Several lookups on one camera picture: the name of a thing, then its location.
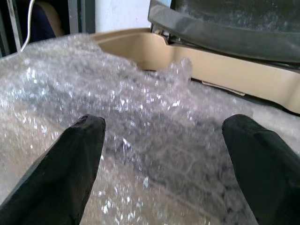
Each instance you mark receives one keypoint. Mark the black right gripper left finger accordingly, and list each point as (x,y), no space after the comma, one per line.
(58,173)

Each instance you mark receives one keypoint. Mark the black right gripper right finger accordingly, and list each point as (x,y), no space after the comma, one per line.
(267,168)

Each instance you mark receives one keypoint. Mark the beige top-load washing machine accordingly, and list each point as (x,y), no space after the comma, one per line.
(211,65)

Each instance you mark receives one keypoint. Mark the clear bubble wrap sheet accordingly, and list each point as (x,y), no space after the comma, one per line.
(131,122)

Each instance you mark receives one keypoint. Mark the dark grey washer lid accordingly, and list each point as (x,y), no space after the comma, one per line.
(229,25)

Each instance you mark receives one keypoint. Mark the dark metal frame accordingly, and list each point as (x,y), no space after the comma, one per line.
(77,16)

